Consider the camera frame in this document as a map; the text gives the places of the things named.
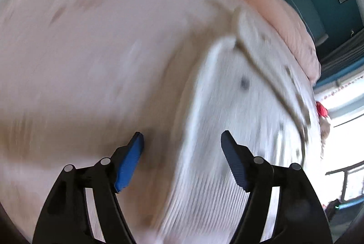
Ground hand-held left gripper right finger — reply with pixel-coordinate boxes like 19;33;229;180
221;130;333;244

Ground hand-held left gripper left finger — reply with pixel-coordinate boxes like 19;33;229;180
32;132;144;244

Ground white ribbed small garment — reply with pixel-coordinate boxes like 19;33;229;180
154;6;320;244

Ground red and cream soft toy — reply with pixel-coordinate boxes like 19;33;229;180
315;101;332;159

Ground pale pink bed sheet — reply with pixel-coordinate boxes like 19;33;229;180
0;0;313;244

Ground peach pink blanket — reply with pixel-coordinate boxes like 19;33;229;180
182;0;322;84

